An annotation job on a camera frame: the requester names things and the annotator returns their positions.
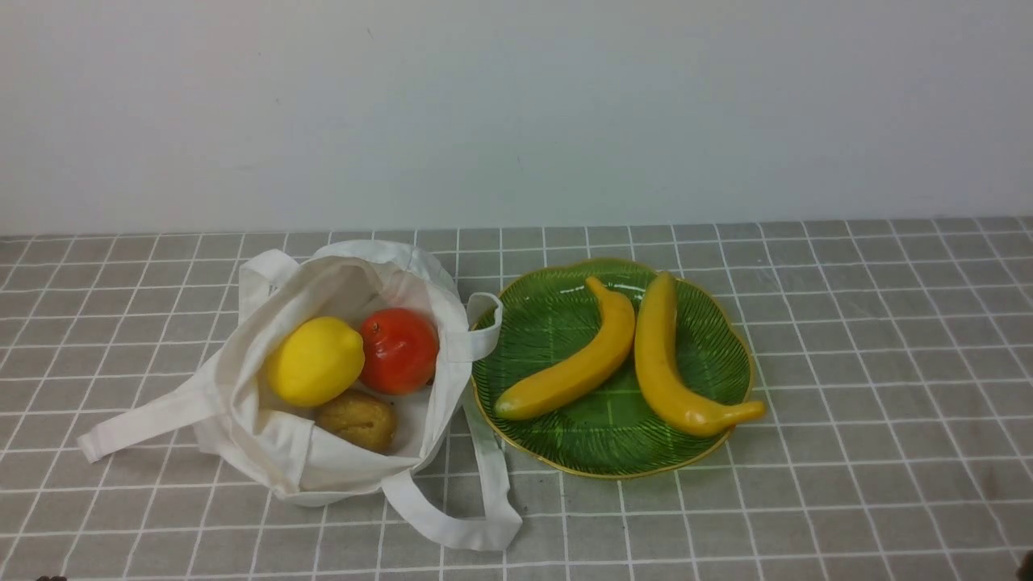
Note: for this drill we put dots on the yellow banana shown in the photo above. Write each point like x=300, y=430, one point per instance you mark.
x=578, y=375
x=661, y=384

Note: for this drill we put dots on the red orange round fruit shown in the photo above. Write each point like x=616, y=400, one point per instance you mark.
x=400, y=347

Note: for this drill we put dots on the left yellow banana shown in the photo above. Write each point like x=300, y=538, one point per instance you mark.
x=578, y=375

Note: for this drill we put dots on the green leaf-shaped plate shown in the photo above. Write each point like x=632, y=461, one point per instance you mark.
x=547, y=315

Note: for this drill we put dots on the yellow lemon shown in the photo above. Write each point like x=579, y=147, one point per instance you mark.
x=317, y=362

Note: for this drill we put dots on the white cloth tote bag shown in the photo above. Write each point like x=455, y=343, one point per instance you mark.
x=235, y=415

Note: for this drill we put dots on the grey checked tablecloth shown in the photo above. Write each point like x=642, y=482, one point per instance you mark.
x=894, y=357

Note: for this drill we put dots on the right yellow banana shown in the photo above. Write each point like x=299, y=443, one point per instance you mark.
x=661, y=384

